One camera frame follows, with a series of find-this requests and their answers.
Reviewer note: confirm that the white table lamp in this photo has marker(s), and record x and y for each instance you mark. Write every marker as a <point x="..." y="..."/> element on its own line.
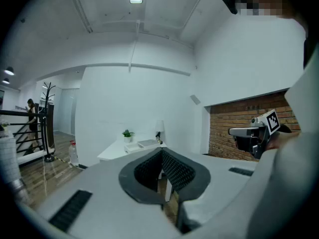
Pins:
<point x="159" y="126"/>

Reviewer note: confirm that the pink flowers in vase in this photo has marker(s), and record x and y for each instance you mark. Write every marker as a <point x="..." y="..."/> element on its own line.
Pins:
<point x="3" y="126"/>

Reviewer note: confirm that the black stair railing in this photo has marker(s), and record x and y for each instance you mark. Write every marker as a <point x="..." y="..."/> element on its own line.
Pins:
<point x="15" y="112"/>

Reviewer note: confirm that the brown wooden post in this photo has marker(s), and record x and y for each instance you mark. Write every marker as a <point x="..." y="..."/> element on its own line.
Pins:
<point x="51" y="123"/>

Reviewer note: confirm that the person's black clothing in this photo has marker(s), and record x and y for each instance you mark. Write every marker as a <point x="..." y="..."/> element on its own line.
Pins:
<point x="311" y="51"/>

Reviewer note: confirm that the person's head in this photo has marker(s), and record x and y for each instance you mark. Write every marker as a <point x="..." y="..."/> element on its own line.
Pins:
<point x="264" y="1"/>

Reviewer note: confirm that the grey wall panel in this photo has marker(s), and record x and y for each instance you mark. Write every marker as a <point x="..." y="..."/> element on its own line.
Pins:
<point x="195" y="99"/>

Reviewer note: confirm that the black pendant lamp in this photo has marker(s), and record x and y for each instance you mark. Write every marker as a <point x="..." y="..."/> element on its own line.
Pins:
<point x="9" y="70"/>
<point x="6" y="81"/>

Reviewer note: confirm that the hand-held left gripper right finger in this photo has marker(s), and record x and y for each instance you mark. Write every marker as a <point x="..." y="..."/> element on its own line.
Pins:
<point x="219" y="183"/>

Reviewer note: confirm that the green potted plant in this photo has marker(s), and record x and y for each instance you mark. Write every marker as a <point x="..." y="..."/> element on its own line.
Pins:
<point x="127" y="134"/>

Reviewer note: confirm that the white ceiling conduit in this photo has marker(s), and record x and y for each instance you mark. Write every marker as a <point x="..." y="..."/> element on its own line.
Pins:
<point x="134" y="43"/>

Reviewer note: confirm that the black coat rack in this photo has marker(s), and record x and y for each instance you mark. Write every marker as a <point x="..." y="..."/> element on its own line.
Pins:
<point x="48" y="101"/>

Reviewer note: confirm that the clear plastic water bottle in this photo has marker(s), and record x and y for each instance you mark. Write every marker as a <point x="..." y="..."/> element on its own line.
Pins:
<point x="73" y="153"/>

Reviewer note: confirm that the checked grey cloth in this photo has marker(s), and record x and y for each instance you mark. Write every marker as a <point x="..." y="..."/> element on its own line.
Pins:
<point x="7" y="155"/>

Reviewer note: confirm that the yellow black floor tape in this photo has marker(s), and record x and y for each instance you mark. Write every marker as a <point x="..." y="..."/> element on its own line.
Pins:
<point x="63" y="160"/>

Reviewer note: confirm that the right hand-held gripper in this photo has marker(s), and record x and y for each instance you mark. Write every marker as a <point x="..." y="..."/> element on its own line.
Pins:
<point x="271" y="123"/>

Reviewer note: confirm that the person's right forearm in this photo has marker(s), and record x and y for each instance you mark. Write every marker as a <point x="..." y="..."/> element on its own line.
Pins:
<point x="281" y="139"/>

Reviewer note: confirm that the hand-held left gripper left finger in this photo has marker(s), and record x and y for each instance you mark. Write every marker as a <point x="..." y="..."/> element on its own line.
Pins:
<point x="109" y="183"/>

